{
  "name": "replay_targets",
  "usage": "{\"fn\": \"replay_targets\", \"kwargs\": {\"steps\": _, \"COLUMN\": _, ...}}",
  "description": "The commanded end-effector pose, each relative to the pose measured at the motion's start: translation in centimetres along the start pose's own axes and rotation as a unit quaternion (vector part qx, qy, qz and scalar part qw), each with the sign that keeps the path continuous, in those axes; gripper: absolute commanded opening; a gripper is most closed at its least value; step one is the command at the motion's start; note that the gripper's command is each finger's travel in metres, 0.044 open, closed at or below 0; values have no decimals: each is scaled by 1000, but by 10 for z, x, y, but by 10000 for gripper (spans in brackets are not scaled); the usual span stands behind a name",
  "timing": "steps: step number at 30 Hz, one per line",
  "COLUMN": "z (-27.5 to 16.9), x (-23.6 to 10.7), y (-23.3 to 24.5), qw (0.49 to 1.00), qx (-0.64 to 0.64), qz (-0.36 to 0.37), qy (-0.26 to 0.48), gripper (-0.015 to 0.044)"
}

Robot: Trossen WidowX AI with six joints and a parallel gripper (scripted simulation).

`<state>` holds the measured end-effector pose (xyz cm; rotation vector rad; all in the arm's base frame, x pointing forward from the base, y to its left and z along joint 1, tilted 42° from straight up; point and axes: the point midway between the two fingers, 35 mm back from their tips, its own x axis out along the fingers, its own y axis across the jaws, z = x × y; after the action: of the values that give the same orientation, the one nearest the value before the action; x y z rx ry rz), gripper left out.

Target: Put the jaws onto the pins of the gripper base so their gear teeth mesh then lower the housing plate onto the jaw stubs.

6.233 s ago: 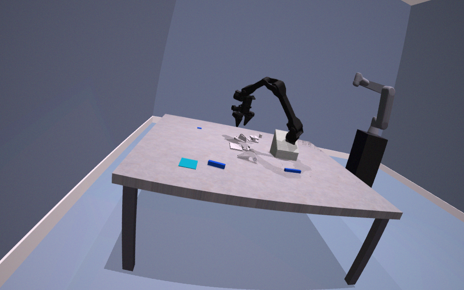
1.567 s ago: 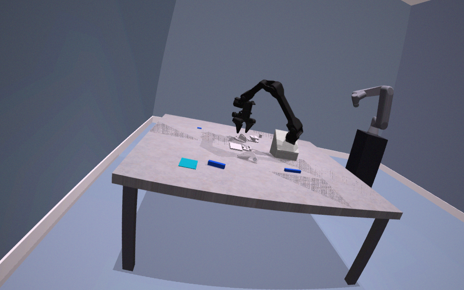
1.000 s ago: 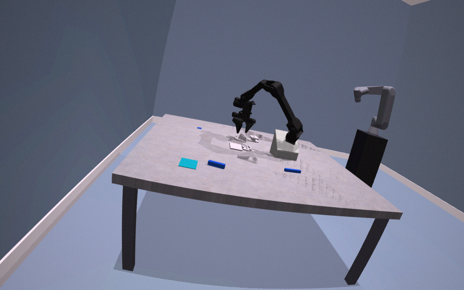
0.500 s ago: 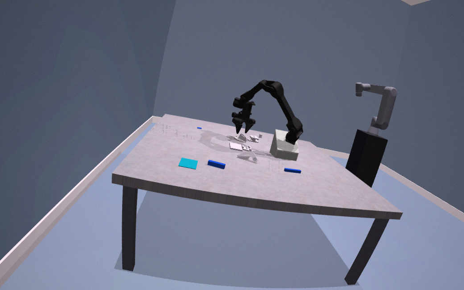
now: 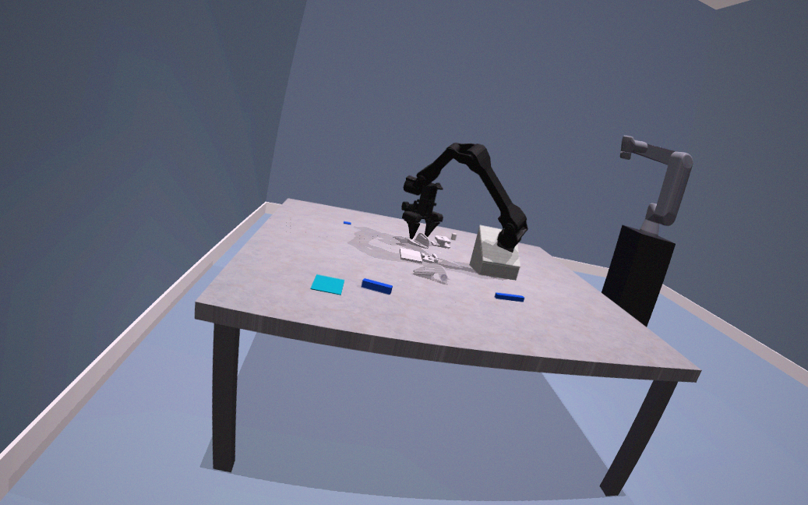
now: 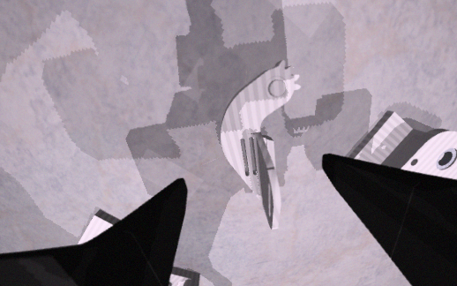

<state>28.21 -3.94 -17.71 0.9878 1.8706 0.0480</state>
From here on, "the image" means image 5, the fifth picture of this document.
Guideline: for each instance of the blue rectangular block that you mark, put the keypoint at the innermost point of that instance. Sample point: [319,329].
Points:
[377,286]
[517,298]

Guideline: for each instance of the teal flat rectangular plate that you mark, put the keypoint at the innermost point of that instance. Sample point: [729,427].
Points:
[328,284]

